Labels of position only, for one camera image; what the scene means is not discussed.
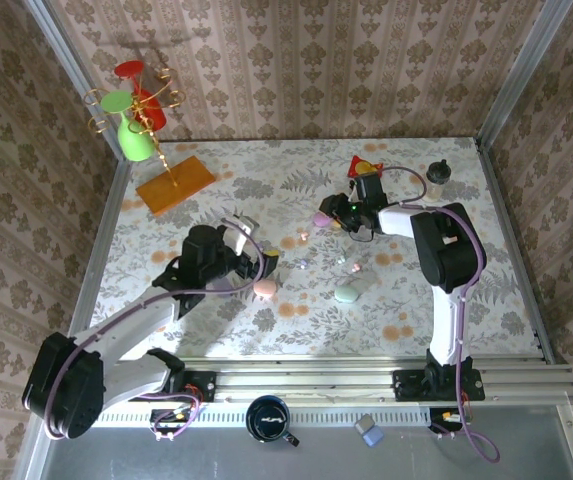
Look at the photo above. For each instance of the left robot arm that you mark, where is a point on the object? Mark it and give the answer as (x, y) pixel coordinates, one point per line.
(116, 345)

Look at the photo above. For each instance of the floral patterned tablecloth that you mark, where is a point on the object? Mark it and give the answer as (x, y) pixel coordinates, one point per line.
(316, 325)

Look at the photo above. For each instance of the small blue grey box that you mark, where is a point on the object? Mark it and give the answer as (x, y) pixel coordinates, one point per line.
(370, 431)

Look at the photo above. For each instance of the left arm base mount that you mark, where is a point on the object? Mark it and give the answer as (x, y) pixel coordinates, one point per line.
(201, 387)

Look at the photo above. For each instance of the red snack packet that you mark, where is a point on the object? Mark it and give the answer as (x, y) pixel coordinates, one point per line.
(363, 164)

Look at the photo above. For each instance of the aluminium side rail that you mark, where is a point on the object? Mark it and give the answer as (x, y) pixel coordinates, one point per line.
(95, 250)

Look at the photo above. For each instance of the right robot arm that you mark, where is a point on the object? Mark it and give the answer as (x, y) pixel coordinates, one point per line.
(446, 250)

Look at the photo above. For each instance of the grey metal shelf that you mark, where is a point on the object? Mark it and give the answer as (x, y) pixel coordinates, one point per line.
(166, 460)

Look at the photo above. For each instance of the pink earbud charging case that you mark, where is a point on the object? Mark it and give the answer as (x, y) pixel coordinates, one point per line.
(265, 290)

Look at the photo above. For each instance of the pale green earbud charging case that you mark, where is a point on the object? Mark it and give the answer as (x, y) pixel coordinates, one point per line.
(347, 294)

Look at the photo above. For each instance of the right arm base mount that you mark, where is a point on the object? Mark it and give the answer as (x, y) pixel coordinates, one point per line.
(408, 387)

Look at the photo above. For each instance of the purple earbud charging case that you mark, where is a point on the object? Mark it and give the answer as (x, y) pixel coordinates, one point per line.
(320, 219)

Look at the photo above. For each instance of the black connector box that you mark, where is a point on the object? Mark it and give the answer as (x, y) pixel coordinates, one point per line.
(446, 417)
(168, 419)

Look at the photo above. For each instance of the gold rack with wooden base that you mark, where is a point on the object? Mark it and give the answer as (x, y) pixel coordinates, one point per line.
(176, 187)

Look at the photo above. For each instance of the red plastic wine glass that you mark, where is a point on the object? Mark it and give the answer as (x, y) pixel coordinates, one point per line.
(130, 69)

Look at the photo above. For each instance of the clear bottle with black cap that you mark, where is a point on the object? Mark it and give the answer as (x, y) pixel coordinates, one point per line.
(438, 172)

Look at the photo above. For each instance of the slotted metal strip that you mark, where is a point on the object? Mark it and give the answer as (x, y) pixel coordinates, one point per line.
(316, 416)

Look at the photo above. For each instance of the green plastic wine glass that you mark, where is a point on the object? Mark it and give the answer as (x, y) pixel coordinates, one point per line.
(135, 145)

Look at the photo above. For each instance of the black mug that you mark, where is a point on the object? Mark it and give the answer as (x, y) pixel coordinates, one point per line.
(266, 420)

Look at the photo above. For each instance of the aluminium cross rail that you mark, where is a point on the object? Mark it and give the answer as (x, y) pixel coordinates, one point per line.
(306, 382)

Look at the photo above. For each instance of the aluminium frame post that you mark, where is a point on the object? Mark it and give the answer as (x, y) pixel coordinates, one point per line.
(66, 50)
(538, 50)

